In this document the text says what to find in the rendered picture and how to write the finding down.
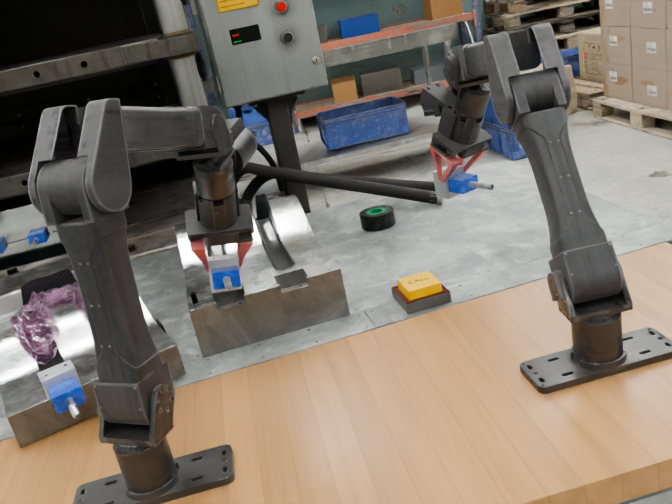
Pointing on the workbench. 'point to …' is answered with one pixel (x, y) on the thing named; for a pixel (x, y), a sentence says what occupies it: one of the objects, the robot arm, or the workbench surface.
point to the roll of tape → (377, 218)
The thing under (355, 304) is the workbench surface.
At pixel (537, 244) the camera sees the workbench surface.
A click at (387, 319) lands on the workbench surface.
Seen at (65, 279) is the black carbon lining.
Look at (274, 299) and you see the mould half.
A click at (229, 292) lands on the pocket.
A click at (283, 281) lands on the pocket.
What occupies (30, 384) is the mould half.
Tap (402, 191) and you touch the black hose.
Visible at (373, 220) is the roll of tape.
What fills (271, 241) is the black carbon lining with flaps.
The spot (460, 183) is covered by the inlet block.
